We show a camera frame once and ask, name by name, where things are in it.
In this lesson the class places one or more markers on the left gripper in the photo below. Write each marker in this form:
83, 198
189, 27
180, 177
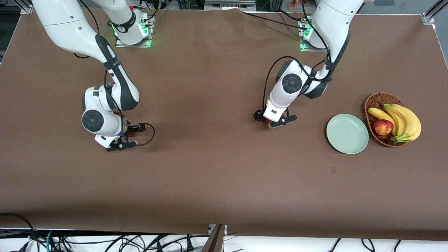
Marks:
259, 115

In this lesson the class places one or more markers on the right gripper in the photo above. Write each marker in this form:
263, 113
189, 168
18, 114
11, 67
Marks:
133, 128

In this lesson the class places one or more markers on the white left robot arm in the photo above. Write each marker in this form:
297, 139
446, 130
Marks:
336, 24

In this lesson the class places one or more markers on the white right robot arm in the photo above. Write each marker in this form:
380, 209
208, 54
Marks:
70, 31

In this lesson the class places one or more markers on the pale green round plate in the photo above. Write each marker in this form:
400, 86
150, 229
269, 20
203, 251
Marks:
346, 134

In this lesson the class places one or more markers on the brown table cover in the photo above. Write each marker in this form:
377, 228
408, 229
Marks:
224, 175

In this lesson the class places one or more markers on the orange colourful toys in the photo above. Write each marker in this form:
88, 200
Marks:
295, 4

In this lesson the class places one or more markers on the brown wicker basket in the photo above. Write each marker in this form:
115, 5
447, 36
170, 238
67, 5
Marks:
376, 101

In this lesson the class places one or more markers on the red apple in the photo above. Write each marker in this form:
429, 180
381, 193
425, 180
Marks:
383, 127

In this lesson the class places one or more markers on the yellow banana bunch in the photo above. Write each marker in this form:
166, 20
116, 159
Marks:
409, 122

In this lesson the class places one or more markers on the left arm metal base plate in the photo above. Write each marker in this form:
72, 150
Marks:
305, 49

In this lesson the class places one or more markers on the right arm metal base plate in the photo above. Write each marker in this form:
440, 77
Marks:
122, 44

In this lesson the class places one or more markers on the grey metal frame bar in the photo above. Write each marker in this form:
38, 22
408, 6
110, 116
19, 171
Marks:
229, 5

